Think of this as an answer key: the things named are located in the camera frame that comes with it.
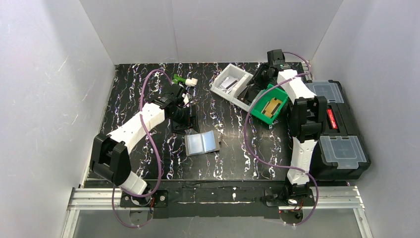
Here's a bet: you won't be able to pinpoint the yellow item in green bin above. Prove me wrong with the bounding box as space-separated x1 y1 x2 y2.
262 98 283 118

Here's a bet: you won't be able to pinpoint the cards in white bin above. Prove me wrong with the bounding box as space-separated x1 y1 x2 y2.
219 76 239 93

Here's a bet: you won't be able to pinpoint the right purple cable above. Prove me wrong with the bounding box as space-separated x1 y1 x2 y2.
243 51 319 227

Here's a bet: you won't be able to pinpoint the green plastic bin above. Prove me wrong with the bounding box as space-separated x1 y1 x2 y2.
251 88 289 125

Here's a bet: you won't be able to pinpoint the green white pipe fitting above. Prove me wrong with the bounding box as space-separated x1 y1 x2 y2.
172 74 198 87

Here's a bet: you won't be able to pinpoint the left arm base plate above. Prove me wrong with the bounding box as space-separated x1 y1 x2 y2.
119 190 168 208

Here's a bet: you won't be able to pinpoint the white two-compartment bin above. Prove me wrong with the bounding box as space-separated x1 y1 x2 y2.
210 63 255 112

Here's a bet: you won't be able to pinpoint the black tool box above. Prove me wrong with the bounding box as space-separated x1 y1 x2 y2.
304 80 371 181

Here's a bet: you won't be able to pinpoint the black item in bin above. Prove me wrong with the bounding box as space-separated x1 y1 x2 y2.
237 88 252 105

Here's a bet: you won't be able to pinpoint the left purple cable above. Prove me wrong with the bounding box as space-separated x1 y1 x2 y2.
111 69 174 229

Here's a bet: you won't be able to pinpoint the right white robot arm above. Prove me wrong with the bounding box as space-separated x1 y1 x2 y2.
247 49 327 198

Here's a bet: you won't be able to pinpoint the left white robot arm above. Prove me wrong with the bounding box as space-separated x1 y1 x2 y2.
89 84 199 198

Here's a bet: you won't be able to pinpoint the aluminium frame rail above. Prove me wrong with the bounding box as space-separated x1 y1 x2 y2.
62 184 372 238

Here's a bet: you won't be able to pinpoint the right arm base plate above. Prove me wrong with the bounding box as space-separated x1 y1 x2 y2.
260 188 315 210

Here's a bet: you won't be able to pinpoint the purple cable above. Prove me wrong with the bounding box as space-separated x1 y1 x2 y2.
243 51 319 227
111 69 174 229

